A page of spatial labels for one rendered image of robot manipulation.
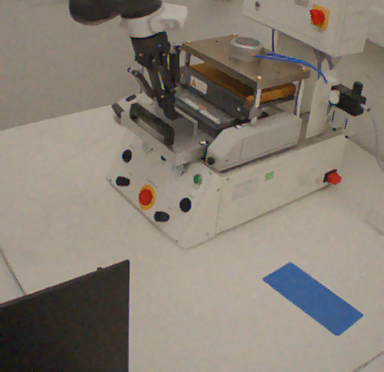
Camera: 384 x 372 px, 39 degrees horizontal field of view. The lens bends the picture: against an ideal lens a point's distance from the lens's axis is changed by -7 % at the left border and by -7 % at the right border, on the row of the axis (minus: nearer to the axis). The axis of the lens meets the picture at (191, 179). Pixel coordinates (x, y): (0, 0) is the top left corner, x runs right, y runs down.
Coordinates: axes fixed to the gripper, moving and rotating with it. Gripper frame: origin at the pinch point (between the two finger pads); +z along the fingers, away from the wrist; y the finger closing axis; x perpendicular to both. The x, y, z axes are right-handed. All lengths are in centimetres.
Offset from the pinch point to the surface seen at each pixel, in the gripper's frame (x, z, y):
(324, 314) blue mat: 49, 28, 2
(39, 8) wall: -139, 24, -19
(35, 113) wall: -139, 73, 1
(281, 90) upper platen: 9.7, 6.0, -24.9
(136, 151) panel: -9.9, 15.4, 6.7
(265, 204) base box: 16.5, 28.6, -10.1
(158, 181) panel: 1.1, 17.1, 8.2
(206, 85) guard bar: -1.5, 2.2, -11.8
